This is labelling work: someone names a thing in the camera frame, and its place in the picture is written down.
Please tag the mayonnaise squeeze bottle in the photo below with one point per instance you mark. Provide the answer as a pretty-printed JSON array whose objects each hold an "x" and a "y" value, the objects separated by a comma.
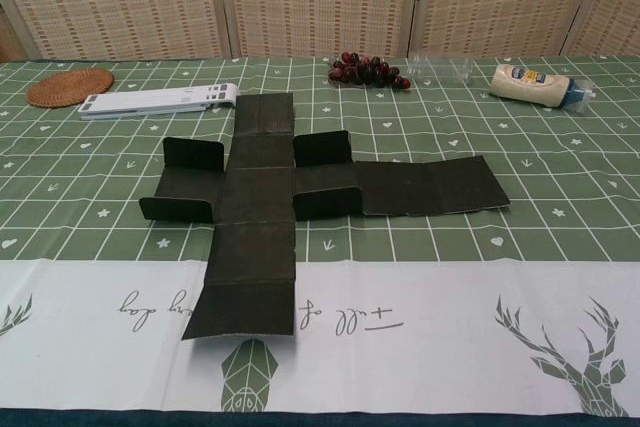
[{"x": 525, "y": 84}]

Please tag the green checked deer tablecloth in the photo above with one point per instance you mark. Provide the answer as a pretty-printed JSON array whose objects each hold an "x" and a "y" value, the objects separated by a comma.
[{"x": 450, "y": 272}]

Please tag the round woven rattan coaster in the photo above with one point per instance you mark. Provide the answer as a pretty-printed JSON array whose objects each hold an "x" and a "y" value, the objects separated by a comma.
[{"x": 70, "y": 89}]

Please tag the white folding laptop stand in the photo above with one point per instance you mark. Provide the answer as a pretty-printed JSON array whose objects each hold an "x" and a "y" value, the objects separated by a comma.
[{"x": 150, "y": 99}]

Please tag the black cardboard box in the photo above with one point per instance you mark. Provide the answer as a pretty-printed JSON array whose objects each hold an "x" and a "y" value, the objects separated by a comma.
[{"x": 260, "y": 197}]

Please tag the bunch of red grapes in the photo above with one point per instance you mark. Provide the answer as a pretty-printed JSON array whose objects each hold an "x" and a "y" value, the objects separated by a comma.
[{"x": 365, "y": 72}]

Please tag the clear plastic cup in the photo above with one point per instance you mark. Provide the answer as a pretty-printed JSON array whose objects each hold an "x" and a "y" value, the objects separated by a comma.
[{"x": 440, "y": 69}]

